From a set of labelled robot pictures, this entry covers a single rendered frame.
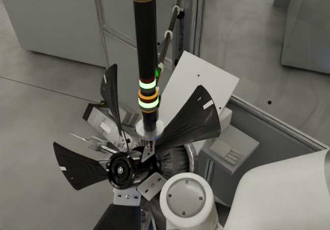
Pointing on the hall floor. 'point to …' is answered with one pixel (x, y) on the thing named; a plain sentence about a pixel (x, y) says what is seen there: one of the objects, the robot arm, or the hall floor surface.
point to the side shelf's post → (210, 167)
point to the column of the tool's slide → (183, 31)
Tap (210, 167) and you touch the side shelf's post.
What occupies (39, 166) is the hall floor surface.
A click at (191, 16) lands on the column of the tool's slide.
